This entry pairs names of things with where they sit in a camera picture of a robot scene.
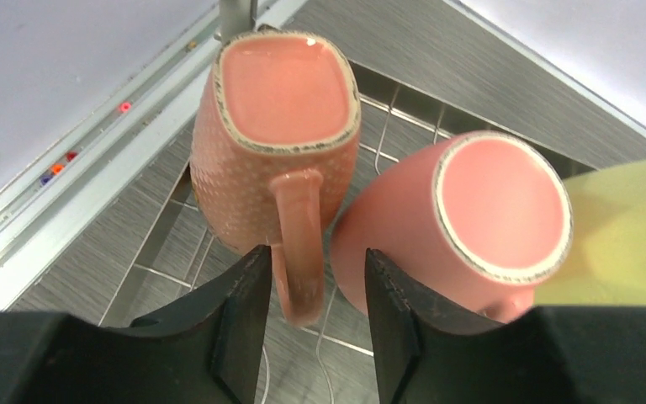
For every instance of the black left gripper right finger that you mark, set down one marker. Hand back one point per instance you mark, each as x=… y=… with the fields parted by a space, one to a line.
x=428 y=349

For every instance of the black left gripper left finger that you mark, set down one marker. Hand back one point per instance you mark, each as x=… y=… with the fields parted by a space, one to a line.
x=133 y=357

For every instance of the light green mug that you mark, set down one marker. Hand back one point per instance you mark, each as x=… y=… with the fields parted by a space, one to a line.
x=606 y=264

